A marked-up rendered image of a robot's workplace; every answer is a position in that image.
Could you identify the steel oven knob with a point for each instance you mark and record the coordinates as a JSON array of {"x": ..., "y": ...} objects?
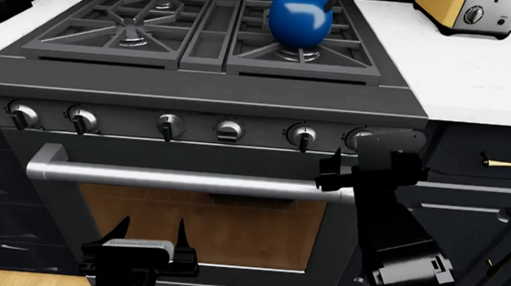
[{"x": 230, "y": 130}]

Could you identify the narrow cast iron grate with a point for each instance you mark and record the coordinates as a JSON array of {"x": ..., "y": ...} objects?
[{"x": 208, "y": 43}]

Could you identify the yellow and steel toaster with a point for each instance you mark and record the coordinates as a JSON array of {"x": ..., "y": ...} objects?
[{"x": 449, "y": 9}]

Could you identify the dark right gripper camera box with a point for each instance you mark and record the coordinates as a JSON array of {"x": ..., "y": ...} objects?
[{"x": 388, "y": 139}]

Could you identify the gas burner head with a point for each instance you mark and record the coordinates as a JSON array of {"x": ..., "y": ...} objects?
[
  {"x": 167, "y": 4},
  {"x": 131, "y": 39},
  {"x": 298, "y": 54}
]

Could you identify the blue kettle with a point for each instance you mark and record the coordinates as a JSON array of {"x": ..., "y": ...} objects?
[{"x": 299, "y": 19}]

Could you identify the grey left gripper camera box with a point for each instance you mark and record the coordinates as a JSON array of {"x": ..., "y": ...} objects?
[{"x": 137, "y": 247}]

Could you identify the stainless steel gas range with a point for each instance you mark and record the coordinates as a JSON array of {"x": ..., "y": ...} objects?
[{"x": 195, "y": 90}]

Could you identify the cast iron double burner grate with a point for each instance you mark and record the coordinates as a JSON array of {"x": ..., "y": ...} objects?
[
  {"x": 353, "y": 65},
  {"x": 85, "y": 45}
]

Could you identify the dark cabinet drawer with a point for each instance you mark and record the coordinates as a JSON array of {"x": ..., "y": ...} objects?
[{"x": 488, "y": 147}]

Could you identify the dark cabinet door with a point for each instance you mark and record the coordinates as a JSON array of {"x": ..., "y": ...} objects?
[{"x": 472, "y": 235}]

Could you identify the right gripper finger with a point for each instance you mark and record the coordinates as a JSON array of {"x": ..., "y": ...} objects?
[{"x": 331, "y": 174}]

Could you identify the steel stove knob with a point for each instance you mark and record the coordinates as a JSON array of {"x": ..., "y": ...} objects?
[
  {"x": 169, "y": 126},
  {"x": 82, "y": 120},
  {"x": 302, "y": 135},
  {"x": 23, "y": 116},
  {"x": 352, "y": 138}
]

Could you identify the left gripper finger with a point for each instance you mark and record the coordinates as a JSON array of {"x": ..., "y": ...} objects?
[
  {"x": 182, "y": 235},
  {"x": 121, "y": 230}
]

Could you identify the oven door glass window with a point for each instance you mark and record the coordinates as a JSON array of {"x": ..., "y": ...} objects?
[{"x": 212, "y": 228}]

